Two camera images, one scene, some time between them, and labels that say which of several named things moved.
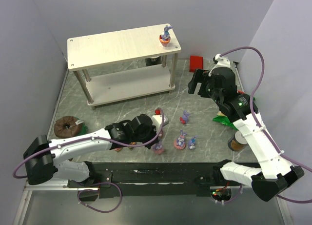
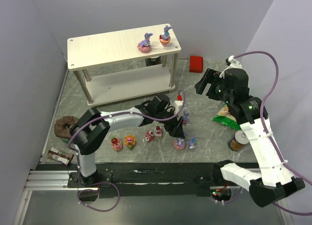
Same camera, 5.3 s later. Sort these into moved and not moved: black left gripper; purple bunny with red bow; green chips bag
Moved: black left gripper
Not moved: purple bunny with red bow; green chips bag
